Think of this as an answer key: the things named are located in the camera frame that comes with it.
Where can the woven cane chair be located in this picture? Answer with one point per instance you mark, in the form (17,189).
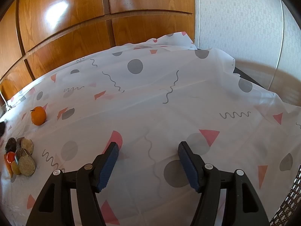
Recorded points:
(289,213)

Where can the small orange carrot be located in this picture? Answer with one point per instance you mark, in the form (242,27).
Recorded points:
(8,166)

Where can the orange with stem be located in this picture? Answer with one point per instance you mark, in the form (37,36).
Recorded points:
(38,115)

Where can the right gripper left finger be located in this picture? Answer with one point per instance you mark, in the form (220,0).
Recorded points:
(104,166)

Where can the red tomato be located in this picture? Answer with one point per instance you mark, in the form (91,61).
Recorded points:
(10,156)

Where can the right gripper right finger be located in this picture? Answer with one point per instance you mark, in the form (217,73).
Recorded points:
(193,166)

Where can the dark cut eggplant piece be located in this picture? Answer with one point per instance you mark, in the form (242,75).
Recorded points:
(27,144)

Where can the dark brown wrinkled fruit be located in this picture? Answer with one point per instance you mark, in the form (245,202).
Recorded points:
(2,128)

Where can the white patterned tablecloth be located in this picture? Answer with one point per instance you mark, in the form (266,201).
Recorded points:
(148,97)

